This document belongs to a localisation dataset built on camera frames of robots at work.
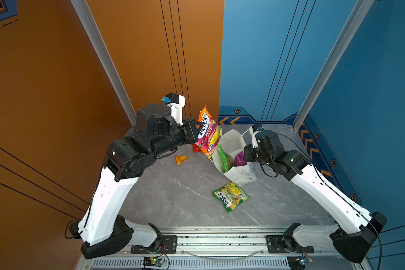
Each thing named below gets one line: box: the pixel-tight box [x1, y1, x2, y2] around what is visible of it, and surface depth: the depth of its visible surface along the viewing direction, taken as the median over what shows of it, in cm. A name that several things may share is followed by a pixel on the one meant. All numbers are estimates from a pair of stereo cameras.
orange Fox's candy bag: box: [195, 105, 223, 160], surface depth 58 cm
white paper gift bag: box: [210, 128, 258, 187], surface depth 79 cm
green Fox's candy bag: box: [213, 182, 251, 213], surface depth 86 cm
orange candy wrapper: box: [174, 154, 189, 166], surface depth 104 cm
